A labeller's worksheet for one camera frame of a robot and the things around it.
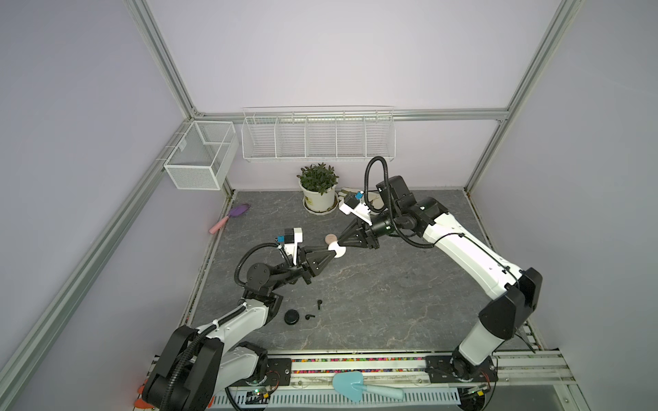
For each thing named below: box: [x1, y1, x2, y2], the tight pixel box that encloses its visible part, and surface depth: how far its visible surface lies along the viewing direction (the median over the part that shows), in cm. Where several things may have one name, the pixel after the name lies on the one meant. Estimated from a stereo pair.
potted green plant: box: [296, 161, 340, 216], surface depth 104 cm
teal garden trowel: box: [332, 370, 406, 404], surface depth 72 cm
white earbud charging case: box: [328, 241, 347, 259], surface depth 68 cm
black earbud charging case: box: [283, 309, 300, 326], surface depth 84 cm
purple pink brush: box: [208, 203, 252, 235], surface depth 114 cm
